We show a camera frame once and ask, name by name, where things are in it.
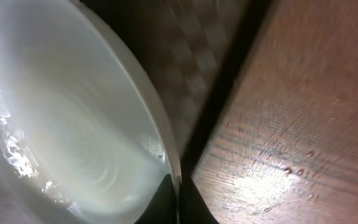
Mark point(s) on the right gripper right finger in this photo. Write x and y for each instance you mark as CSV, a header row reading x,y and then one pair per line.
x,y
192,208

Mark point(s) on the pale green plate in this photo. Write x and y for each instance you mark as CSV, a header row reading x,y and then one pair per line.
x,y
84,137

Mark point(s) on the brown plastic serving tray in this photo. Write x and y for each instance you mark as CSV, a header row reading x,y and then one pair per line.
x,y
193,52

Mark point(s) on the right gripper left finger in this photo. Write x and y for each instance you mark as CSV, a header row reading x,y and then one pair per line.
x,y
162,208

